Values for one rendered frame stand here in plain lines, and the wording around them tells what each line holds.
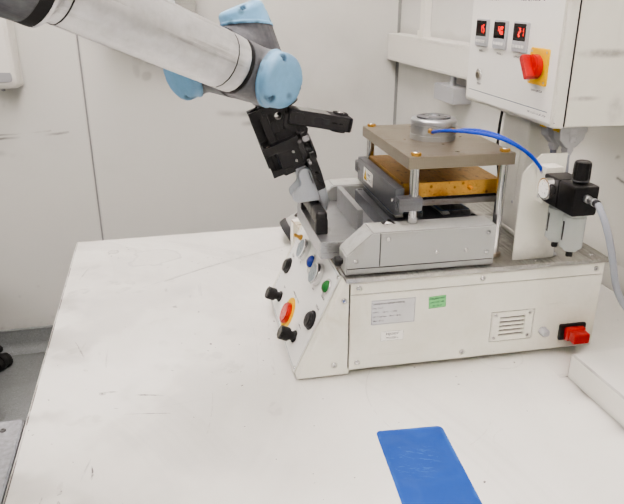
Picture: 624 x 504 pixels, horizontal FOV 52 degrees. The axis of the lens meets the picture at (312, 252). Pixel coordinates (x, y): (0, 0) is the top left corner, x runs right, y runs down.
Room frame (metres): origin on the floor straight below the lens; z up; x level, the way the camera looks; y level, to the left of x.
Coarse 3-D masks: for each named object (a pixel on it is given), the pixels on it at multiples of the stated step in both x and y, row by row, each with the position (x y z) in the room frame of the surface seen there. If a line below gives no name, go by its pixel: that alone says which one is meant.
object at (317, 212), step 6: (300, 204) 1.16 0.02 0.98; (306, 204) 1.10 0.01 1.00; (312, 204) 1.06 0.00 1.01; (318, 204) 1.06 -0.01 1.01; (312, 210) 1.05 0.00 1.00; (318, 210) 1.03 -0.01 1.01; (324, 210) 1.03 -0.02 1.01; (312, 216) 1.05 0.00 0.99; (318, 216) 1.02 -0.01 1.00; (324, 216) 1.02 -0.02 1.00; (318, 222) 1.01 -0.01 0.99; (324, 222) 1.02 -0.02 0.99; (318, 228) 1.01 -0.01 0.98; (324, 228) 1.02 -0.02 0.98; (318, 234) 1.02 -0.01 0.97
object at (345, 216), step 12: (336, 204) 1.19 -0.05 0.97; (348, 204) 1.09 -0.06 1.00; (300, 216) 1.16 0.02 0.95; (336, 216) 1.11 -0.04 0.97; (348, 216) 1.08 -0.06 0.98; (360, 216) 1.03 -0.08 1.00; (312, 228) 1.05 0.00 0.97; (336, 228) 1.05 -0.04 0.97; (348, 228) 1.05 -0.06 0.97; (312, 240) 1.05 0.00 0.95; (324, 240) 0.99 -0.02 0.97; (336, 240) 0.99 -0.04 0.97; (324, 252) 0.98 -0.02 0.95; (336, 252) 0.99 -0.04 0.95
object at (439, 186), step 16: (384, 160) 1.17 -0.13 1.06; (400, 176) 1.06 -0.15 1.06; (432, 176) 1.06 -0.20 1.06; (448, 176) 1.06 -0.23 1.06; (464, 176) 1.06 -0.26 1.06; (480, 176) 1.06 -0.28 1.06; (496, 176) 1.06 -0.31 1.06; (432, 192) 1.02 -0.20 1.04; (448, 192) 1.03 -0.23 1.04; (464, 192) 1.04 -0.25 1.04; (480, 192) 1.04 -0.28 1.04
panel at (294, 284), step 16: (288, 256) 1.23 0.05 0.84; (288, 272) 1.18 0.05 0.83; (304, 272) 1.10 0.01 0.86; (336, 272) 0.97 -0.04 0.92; (288, 288) 1.14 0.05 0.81; (304, 288) 1.06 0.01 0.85; (320, 288) 1.00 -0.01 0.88; (272, 304) 1.18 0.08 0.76; (304, 304) 1.03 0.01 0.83; (320, 304) 0.97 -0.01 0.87; (288, 320) 1.06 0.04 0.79; (304, 336) 0.96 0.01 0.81; (288, 352) 0.99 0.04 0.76; (304, 352) 0.93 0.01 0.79
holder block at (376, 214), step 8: (360, 192) 1.18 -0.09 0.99; (360, 200) 1.17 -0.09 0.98; (368, 200) 1.13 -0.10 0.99; (368, 208) 1.11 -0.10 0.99; (376, 208) 1.08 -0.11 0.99; (424, 208) 1.08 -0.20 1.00; (376, 216) 1.06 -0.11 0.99; (384, 216) 1.04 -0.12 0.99; (424, 216) 1.04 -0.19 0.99; (432, 216) 1.04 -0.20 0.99; (440, 216) 1.04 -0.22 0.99; (448, 216) 1.04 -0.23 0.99; (456, 216) 1.04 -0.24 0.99; (464, 216) 1.04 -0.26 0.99
